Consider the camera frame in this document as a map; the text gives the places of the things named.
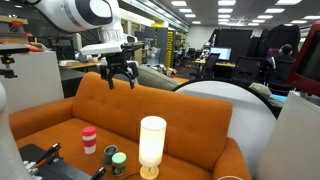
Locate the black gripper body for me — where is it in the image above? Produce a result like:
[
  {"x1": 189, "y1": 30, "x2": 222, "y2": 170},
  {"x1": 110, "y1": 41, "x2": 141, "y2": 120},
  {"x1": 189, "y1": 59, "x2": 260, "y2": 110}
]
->
[{"x1": 105, "y1": 49, "x2": 132, "y2": 75}]

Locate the green jar lid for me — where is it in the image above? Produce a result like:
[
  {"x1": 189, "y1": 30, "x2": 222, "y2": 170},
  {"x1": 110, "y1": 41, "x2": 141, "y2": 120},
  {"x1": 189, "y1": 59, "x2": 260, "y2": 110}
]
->
[{"x1": 111, "y1": 151, "x2": 128, "y2": 165}]

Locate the orange fabric couch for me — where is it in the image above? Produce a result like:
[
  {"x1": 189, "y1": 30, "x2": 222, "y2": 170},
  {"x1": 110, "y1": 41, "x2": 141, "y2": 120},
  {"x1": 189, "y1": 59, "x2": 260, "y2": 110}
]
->
[{"x1": 9, "y1": 71, "x2": 253, "y2": 180}]

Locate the grey sofa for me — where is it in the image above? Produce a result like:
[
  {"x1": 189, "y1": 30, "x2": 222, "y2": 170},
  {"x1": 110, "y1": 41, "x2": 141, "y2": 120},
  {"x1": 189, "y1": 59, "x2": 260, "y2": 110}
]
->
[{"x1": 136, "y1": 63, "x2": 175, "y2": 92}]

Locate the wooden table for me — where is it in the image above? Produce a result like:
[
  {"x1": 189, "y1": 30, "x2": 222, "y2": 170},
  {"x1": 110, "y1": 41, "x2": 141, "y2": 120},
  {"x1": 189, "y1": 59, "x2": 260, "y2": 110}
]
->
[{"x1": 59, "y1": 59, "x2": 103, "y2": 71}]

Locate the yellow shelf rack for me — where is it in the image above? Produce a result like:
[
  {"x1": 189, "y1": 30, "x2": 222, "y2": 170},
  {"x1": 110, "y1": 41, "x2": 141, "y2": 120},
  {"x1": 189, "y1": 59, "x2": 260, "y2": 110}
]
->
[{"x1": 150, "y1": 22, "x2": 176, "y2": 69}]

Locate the wooden lamp base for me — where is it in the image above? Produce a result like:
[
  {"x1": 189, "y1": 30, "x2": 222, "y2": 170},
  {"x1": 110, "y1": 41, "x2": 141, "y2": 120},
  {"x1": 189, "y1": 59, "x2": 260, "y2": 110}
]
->
[{"x1": 138, "y1": 115, "x2": 168, "y2": 180}]

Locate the red and white cup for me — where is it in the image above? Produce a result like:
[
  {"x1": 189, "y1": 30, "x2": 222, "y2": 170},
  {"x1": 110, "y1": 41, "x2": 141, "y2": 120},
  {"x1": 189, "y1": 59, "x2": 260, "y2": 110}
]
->
[{"x1": 81, "y1": 126, "x2": 98, "y2": 155}]

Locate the black office chair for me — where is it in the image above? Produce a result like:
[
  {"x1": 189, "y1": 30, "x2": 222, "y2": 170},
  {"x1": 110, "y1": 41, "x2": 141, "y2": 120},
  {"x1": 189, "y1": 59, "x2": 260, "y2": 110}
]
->
[
  {"x1": 198, "y1": 52, "x2": 221, "y2": 80},
  {"x1": 231, "y1": 55, "x2": 265, "y2": 85}
]

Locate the lit computer monitor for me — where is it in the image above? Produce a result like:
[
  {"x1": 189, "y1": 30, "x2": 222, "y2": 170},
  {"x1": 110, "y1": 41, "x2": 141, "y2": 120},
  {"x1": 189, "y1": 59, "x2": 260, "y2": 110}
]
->
[{"x1": 209, "y1": 46, "x2": 233, "y2": 62}]

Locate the black and red tool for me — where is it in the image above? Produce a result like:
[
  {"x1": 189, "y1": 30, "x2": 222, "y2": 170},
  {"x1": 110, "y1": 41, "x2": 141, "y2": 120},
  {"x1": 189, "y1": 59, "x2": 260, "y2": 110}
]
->
[{"x1": 34, "y1": 142, "x2": 63, "y2": 168}]

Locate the black platform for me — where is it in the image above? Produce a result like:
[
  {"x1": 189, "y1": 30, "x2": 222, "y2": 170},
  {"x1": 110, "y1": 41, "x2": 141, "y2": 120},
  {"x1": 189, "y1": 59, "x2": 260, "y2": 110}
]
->
[{"x1": 18, "y1": 143, "x2": 101, "y2": 180}]

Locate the round white reflector panel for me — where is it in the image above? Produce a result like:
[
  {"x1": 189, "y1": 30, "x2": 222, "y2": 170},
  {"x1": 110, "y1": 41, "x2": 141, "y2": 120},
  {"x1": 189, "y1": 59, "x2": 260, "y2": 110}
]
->
[{"x1": 172, "y1": 79, "x2": 278, "y2": 178}]

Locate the small white object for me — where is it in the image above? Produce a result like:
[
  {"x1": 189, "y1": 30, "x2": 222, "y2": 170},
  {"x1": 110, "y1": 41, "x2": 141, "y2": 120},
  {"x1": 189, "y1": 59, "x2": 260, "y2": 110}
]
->
[{"x1": 22, "y1": 160, "x2": 44, "y2": 180}]

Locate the person in dark clothes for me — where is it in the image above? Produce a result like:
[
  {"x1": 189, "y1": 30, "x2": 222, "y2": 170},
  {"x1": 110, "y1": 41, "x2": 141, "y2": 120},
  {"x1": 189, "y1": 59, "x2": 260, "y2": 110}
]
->
[{"x1": 265, "y1": 43, "x2": 295, "y2": 73}]

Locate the white board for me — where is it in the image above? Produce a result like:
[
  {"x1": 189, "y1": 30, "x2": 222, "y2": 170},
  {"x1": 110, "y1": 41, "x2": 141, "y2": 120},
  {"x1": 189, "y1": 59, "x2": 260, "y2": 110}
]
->
[{"x1": 254, "y1": 91, "x2": 320, "y2": 180}]

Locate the red framed screen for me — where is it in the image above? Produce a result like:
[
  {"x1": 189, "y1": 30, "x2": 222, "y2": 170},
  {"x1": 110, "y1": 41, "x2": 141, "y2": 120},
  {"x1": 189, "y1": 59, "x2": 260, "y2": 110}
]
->
[{"x1": 287, "y1": 21, "x2": 320, "y2": 98}]

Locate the black lamp cable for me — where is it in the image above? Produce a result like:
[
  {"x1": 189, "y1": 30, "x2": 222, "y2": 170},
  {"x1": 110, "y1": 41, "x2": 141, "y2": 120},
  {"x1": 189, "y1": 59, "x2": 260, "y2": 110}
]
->
[{"x1": 123, "y1": 172, "x2": 141, "y2": 180}]

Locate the black camera tripod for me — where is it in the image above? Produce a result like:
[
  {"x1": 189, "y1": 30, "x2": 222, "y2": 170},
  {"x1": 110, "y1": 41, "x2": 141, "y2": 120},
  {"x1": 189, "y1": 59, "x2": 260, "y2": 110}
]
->
[{"x1": 0, "y1": 43, "x2": 32, "y2": 80}]

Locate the black partition wall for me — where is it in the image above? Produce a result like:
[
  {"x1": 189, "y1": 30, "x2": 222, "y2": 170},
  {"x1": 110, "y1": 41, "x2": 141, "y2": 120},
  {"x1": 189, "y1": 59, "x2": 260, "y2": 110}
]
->
[{"x1": 212, "y1": 28, "x2": 255, "y2": 63}]

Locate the white ring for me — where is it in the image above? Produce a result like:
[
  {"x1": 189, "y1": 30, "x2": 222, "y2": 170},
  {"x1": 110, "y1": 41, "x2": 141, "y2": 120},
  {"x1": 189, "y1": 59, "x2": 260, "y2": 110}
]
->
[{"x1": 215, "y1": 175, "x2": 245, "y2": 180}]

